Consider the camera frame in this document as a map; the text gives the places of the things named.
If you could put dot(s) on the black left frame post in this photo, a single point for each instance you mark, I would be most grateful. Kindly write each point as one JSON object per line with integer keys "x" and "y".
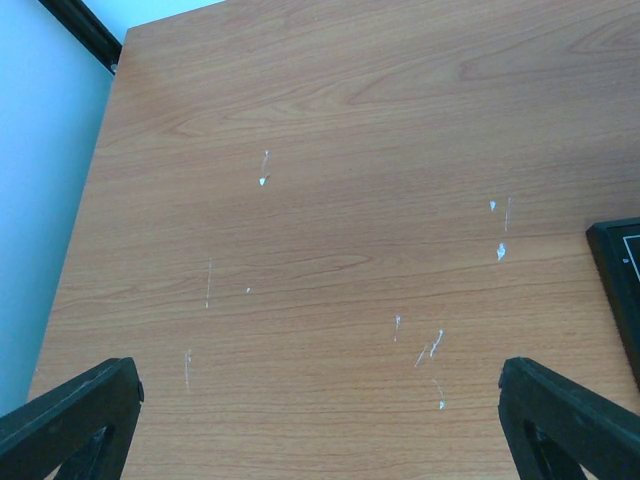
{"x": 85, "y": 27}

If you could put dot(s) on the black and white chessboard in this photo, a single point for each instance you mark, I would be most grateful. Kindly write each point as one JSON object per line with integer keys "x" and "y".
{"x": 615, "y": 248}

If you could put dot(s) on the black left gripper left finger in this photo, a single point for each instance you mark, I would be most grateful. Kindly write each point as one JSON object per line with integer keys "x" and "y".
{"x": 81, "y": 429}

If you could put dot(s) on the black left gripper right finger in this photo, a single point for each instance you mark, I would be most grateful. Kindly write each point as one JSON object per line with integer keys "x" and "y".
{"x": 558, "y": 429}

